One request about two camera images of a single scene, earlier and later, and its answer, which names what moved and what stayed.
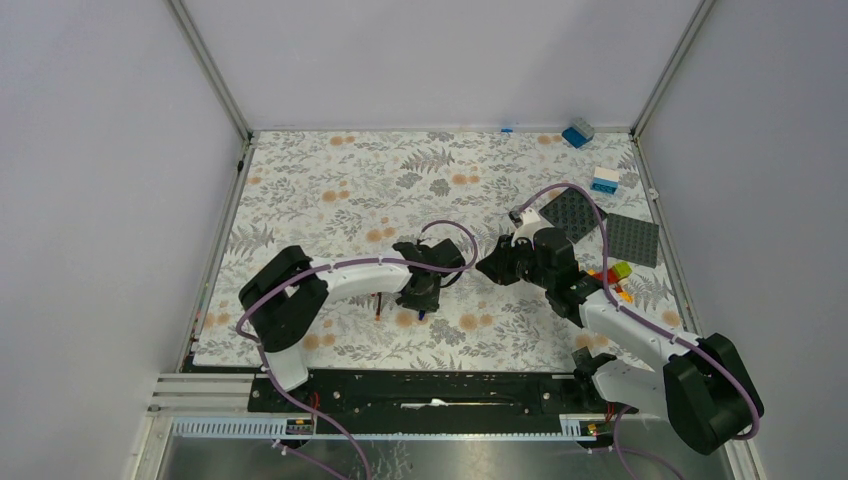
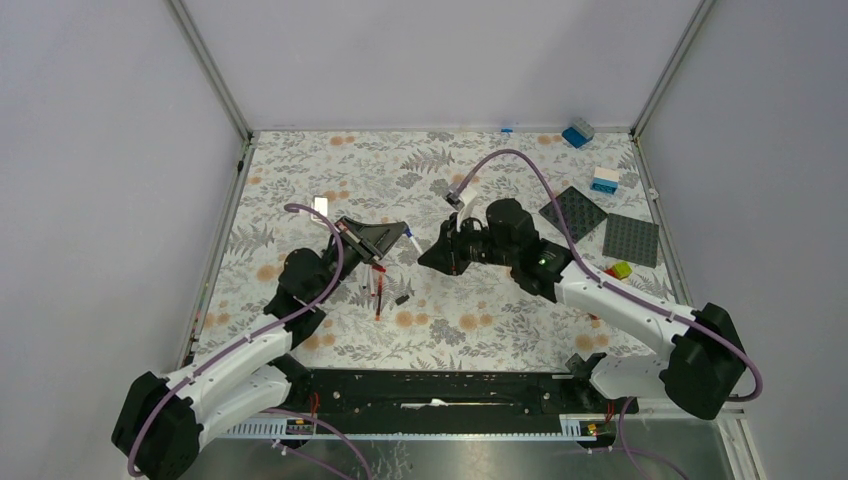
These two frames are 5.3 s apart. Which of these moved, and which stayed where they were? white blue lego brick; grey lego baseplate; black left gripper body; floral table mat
Moved: black left gripper body
Stayed: floral table mat; white blue lego brick; grey lego baseplate
